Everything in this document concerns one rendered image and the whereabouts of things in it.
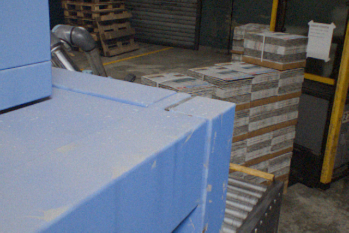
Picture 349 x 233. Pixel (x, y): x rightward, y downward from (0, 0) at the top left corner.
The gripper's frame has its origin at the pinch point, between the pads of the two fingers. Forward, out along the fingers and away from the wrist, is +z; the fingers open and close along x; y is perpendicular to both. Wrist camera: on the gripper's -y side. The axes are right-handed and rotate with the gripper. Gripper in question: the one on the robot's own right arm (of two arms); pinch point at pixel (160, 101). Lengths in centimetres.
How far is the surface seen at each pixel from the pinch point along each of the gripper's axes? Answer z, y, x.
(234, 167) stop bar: 25, 36, -49
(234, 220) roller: 32, 43, -7
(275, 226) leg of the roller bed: 47, 59, -44
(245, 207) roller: 35, 42, -19
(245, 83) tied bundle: 16, 6, -134
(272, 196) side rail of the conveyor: 44, 40, -31
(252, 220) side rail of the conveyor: 38, 42, -9
